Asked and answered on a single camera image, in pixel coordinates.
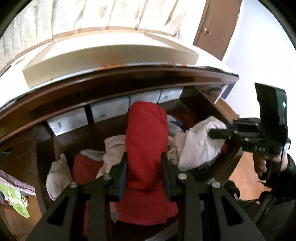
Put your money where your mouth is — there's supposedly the white underwear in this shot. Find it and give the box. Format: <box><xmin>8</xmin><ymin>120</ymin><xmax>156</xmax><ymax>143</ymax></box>
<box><xmin>174</xmin><ymin>116</ymin><xmax>226</xmax><ymax>171</ymax></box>

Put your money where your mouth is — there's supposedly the bright red underwear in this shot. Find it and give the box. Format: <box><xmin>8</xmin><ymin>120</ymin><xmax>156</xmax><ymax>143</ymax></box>
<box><xmin>115</xmin><ymin>101</ymin><xmax>178</xmax><ymax>226</ymax></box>

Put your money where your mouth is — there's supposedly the red garment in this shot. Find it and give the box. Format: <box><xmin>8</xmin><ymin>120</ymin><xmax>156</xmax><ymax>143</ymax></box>
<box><xmin>72</xmin><ymin>154</ymin><xmax>103</xmax><ymax>237</ymax></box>

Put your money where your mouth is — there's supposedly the white sock in drawer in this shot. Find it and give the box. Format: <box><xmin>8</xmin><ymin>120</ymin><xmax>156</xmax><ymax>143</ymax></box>
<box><xmin>46</xmin><ymin>154</ymin><xmax>72</xmax><ymax>201</ymax></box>

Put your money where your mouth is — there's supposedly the grey drawer divider box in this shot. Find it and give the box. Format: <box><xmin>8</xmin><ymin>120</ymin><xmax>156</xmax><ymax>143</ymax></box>
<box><xmin>90</xmin><ymin>96</ymin><xmax>130</xmax><ymax>123</ymax></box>
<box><xmin>158</xmin><ymin>87</ymin><xmax>183</xmax><ymax>104</ymax></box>
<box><xmin>47</xmin><ymin>108</ymin><xmax>88</xmax><ymax>136</ymax></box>
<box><xmin>129</xmin><ymin>90</ymin><xmax>161</xmax><ymax>107</ymax></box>

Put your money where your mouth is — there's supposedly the person's right hand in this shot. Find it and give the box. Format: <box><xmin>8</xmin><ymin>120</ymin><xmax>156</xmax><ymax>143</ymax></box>
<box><xmin>252</xmin><ymin>151</ymin><xmax>288</xmax><ymax>177</ymax></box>

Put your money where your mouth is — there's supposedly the brown wooden dresser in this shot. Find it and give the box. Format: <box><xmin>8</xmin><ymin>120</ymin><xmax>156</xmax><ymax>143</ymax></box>
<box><xmin>1</xmin><ymin>65</ymin><xmax>239</xmax><ymax>240</ymax></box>

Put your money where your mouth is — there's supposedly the green patterned cloth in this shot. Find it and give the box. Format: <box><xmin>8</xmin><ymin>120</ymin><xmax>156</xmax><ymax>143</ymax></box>
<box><xmin>1</xmin><ymin>183</ymin><xmax>30</xmax><ymax>218</ymax></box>

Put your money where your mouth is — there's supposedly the brown wooden door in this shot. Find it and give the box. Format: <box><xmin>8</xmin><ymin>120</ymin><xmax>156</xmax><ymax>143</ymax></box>
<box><xmin>193</xmin><ymin>0</ymin><xmax>242</xmax><ymax>61</ymax></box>

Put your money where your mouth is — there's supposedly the white tablecloth with orange prints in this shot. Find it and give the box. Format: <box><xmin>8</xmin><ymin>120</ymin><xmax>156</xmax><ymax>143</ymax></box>
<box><xmin>1</xmin><ymin>31</ymin><xmax>236</xmax><ymax>108</ymax></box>

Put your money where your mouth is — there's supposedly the beige floral curtain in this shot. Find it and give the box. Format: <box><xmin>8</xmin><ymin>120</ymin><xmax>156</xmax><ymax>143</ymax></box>
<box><xmin>0</xmin><ymin>0</ymin><xmax>209</xmax><ymax>70</ymax></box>

